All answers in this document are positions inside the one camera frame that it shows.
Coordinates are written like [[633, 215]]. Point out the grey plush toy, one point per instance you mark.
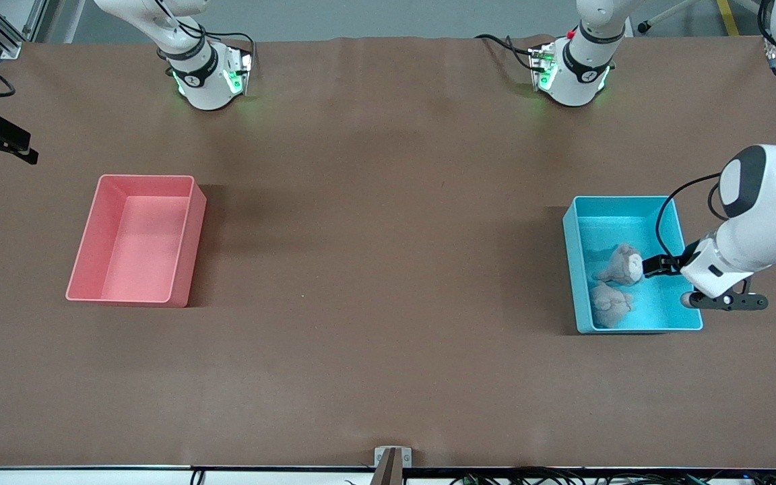
[[610, 306], [620, 266]]

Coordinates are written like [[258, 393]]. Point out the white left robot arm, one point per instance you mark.
[[765, 222]]

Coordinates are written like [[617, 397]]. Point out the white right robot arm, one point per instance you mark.
[[203, 87]]

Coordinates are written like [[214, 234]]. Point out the blue plastic box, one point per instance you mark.
[[657, 313]]

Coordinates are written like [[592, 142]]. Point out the pink plastic box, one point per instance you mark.
[[139, 269]]

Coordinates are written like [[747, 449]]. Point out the white stand leg black foot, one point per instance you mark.
[[671, 15]]

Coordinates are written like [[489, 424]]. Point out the table cover mat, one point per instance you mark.
[[388, 370]]

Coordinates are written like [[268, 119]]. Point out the aluminium frame profile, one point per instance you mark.
[[11, 47]]

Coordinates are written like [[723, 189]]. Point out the small metal bracket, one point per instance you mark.
[[407, 458]]

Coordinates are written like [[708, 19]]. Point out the brown camera post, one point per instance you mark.
[[388, 471]]

